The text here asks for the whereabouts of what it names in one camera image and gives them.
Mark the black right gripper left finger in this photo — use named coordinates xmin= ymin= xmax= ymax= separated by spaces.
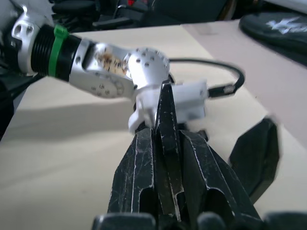
xmin=107 ymin=126 xmax=157 ymax=215

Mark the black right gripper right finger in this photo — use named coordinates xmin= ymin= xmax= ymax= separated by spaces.
xmin=177 ymin=130 xmax=261 ymax=220

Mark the black finger piece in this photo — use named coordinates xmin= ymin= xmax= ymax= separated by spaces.
xmin=154 ymin=80 xmax=187 ymax=222

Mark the black angular gripper body part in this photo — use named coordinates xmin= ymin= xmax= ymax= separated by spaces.
xmin=229 ymin=116 xmax=281 ymax=202

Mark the black bag with white print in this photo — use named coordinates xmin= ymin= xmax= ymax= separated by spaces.
xmin=239 ymin=9 xmax=307 ymax=64

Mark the dark background equipment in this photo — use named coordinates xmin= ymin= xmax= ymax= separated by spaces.
xmin=51 ymin=0 xmax=240 ymax=32

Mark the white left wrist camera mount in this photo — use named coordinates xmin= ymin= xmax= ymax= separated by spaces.
xmin=128 ymin=80 xmax=208 ymax=134

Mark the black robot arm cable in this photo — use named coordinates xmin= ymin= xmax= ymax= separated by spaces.
xmin=167 ymin=58 xmax=246 ymax=99

